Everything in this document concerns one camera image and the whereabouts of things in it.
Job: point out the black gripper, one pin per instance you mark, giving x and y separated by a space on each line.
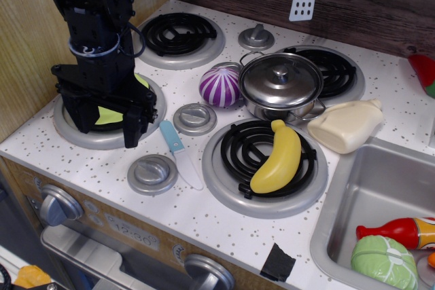
107 81

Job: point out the yellow toy banana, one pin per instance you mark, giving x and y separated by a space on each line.
282 164

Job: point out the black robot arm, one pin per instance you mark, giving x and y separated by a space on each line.
98 27

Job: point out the yellow-green plate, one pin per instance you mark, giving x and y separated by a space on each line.
108 119

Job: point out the grey stove knob front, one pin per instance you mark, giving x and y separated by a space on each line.
152 175

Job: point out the grey stove knob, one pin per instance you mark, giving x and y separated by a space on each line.
152 175
256 38
195 119

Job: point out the grey stove knob middle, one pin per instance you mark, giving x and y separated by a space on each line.
195 119

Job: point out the left oven dial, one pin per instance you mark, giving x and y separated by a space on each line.
58 206

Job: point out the oven dial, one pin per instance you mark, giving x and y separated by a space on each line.
58 206
207 274

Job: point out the back left black burner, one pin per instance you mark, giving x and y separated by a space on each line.
179 41

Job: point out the black burner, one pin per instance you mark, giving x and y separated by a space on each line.
237 151
343 78
179 41

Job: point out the purple striped toy onion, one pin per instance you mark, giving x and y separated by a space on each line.
219 86

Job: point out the oven clock display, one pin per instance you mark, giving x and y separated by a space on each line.
127 229

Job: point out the front right black burner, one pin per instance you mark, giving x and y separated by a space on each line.
237 151

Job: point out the grey stove knob back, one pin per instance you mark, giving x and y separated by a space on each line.
256 38

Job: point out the steel pot with lid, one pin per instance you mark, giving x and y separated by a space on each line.
282 86

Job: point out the yellow object bottom left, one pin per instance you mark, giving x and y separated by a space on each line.
31 276

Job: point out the right oven dial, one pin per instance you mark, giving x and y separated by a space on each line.
207 274

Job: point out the black tape piece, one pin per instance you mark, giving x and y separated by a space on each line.
278 265

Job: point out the back right black burner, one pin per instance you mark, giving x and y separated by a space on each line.
343 78

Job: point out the cream toy bottle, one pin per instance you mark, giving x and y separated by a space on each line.
346 126

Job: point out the metal sink basin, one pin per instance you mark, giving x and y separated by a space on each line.
376 184

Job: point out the green toy cabbage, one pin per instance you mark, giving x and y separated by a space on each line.
386 260

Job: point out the red toy pepper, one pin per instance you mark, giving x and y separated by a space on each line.
424 68

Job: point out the red toy ketchup bottle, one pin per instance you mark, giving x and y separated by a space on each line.
413 233

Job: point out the orange toy in sink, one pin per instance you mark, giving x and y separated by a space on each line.
431 260

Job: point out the blue-handled toy knife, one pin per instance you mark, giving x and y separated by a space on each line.
183 162

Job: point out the silver oven door handle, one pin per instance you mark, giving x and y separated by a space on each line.
92 257

